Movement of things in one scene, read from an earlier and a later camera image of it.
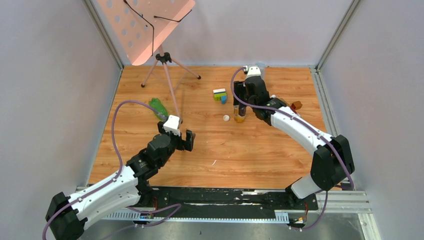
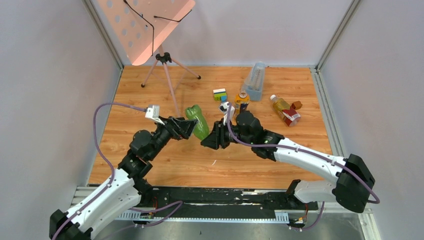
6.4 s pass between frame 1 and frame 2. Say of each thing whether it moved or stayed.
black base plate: stayed
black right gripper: moved
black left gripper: moved
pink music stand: stayed
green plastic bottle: moved
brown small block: stayed
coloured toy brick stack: stayed
